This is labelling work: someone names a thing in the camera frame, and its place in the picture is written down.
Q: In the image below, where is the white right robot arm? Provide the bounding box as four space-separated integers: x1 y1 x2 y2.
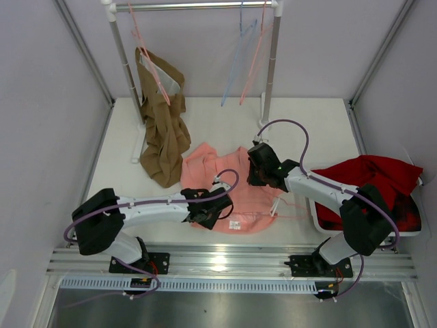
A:
248 143 399 276

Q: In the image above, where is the pink wire hanger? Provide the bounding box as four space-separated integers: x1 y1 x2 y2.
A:
236 197 310 219
239 1 273 105

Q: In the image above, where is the white garment rack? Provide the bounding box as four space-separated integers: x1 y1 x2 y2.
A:
100 1 285 164

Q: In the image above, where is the tan brown skirt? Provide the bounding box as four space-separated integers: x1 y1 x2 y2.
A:
135 48 191 188

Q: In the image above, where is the blue wire hanger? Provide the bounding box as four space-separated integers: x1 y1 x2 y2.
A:
221 1 258 107

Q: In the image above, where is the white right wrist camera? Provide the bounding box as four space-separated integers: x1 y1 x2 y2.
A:
252 135 268 146

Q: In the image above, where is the aluminium mounting rail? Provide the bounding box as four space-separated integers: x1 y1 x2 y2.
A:
46 243 418 282

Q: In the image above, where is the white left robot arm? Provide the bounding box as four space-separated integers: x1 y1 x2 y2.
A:
71 182 234 273

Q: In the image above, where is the red garment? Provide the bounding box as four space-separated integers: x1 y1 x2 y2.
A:
310 154 424 233

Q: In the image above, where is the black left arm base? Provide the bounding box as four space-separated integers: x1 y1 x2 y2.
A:
109 237 171 275

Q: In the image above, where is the white perforated basket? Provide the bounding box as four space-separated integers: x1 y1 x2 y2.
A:
307 146 426 240

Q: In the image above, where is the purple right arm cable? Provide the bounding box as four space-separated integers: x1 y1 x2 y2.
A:
252 119 401 303

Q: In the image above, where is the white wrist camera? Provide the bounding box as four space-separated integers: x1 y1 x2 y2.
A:
210 176 231 192
252 135 268 146

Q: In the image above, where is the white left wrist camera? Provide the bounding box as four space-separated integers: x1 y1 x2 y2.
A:
210 176 231 192

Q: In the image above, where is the pink skirt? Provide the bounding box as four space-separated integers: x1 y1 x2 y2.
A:
180 143 283 234

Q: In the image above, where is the pink hanger holding tan skirt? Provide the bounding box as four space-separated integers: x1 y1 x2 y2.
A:
128 2 171 105

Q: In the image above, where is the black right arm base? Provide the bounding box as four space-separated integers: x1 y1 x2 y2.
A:
284 238 354 302

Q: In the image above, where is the white slotted cable duct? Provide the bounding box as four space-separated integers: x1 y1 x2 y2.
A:
60 276 318 295

